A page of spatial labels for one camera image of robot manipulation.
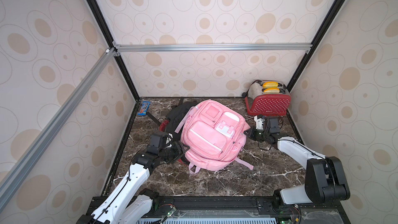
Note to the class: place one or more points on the black frame post right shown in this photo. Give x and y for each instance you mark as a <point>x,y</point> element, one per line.
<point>327,22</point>

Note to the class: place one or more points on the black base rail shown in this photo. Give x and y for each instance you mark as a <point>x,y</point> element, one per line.
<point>232,210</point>

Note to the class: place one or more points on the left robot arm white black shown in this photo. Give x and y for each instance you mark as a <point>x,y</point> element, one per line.
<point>130,180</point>

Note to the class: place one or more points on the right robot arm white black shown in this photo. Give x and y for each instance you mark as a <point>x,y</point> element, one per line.
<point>325,179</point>

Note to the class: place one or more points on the horizontal aluminium bar rear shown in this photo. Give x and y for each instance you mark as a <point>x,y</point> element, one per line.
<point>214,47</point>

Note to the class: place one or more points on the red polka dot toaster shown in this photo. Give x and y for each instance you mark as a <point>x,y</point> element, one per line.
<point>259,103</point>

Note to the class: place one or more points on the red backpack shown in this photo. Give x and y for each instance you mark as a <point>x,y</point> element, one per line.
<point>162,128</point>

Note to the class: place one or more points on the diagonal aluminium bar left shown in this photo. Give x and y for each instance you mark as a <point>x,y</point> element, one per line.
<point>27,162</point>

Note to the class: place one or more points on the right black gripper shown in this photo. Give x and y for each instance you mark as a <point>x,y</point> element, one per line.
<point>259,134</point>

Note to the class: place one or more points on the rear yellow toast slice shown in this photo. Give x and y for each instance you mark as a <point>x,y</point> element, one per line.
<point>271,85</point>

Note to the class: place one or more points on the black frame post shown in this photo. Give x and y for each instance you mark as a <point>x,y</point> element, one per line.
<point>327,22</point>
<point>103,26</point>

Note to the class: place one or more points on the black frame post left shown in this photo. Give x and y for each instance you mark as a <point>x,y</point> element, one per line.
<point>103,26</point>

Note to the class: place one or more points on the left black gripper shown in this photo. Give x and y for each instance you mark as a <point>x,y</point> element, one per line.
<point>179,150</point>

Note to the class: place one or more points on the blue candy packet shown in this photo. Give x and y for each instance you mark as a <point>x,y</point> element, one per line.
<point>143,109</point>

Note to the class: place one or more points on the yellow toast slice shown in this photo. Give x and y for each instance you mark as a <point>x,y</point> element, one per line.
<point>271,85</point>
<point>271,90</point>

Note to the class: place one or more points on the pink backpack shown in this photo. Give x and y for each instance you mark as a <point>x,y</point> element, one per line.
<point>215,136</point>

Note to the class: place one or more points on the front yellow toast slice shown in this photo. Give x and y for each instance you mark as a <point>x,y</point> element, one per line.
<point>271,90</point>

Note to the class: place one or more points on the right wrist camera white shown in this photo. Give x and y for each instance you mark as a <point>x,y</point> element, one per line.
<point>259,120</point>

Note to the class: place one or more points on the black backpack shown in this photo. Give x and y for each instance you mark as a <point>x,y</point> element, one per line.
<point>175,116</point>

